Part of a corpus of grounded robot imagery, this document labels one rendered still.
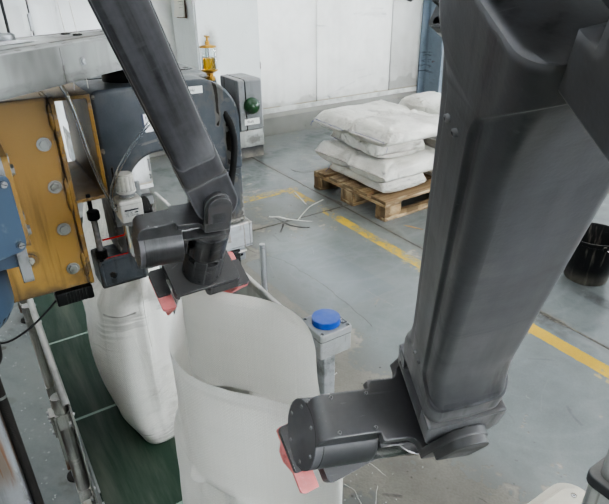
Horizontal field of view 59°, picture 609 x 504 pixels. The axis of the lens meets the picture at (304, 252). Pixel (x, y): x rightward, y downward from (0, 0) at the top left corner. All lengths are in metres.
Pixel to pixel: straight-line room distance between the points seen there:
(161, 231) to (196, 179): 0.09
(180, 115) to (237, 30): 4.16
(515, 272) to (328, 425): 0.24
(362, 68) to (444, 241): 6.09
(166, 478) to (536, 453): 1.27
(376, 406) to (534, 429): 1.80
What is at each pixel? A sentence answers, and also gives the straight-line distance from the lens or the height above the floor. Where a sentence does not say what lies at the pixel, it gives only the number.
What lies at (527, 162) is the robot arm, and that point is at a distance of 0.17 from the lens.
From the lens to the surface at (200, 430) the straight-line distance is 0.79.
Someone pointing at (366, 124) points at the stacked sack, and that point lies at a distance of 3.67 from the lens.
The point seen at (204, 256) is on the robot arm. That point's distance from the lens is 0.76.
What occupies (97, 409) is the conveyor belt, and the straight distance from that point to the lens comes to 1.73.
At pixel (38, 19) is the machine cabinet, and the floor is 1.28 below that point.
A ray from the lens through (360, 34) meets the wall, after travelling 6.23.
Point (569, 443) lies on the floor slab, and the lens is 2.23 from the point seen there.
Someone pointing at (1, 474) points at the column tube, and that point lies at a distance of 1.26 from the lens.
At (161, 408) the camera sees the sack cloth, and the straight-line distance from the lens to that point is 1.53.
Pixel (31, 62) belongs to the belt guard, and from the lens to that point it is 0.77.
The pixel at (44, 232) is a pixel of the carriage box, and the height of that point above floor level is 1.13.
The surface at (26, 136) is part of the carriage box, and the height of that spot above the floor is 1.29.
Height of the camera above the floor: 1.49
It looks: 27 degrees down
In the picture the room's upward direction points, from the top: 1 degrees counter-clockwise
